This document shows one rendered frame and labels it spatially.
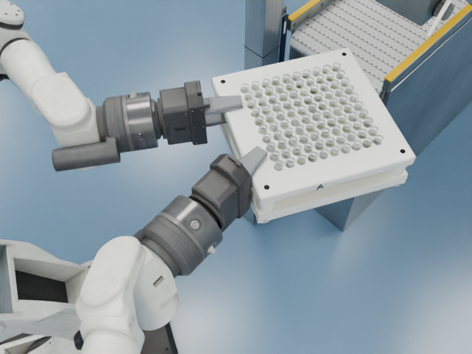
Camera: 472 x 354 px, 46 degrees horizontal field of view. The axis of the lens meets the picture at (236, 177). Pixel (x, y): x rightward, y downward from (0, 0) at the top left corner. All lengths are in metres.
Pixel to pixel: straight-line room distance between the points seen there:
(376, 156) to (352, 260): 1.13
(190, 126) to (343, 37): 0.59
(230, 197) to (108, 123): 0.22
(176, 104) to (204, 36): 1.77
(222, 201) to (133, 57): 1.84
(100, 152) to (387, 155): 0.42
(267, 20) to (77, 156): 0.59
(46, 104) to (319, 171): 0.41
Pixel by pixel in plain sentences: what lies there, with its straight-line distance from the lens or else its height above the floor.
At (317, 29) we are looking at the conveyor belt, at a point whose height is 0.84.
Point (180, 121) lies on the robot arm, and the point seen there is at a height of 1.07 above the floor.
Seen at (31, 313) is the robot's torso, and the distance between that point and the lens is 1.04.
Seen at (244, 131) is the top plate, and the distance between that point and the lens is 0.84.
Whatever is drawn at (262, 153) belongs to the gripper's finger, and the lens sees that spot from 0.80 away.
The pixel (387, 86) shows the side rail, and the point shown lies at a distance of 1.23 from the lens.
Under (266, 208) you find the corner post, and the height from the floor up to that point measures 1.03.
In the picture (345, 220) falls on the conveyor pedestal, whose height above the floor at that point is 0.08.
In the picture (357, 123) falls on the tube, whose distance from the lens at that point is 0.87.
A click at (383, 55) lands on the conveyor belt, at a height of 0.84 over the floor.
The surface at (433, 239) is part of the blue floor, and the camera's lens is 2.06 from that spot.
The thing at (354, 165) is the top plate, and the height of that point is 1.06.
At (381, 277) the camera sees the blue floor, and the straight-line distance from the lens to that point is 1.94.
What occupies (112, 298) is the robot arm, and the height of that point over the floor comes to 1.12.
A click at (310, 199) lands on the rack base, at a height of 1.02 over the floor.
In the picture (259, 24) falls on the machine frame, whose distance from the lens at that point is 1.27.
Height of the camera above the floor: 1.72
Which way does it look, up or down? 56 degrees down
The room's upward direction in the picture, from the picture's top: straight up
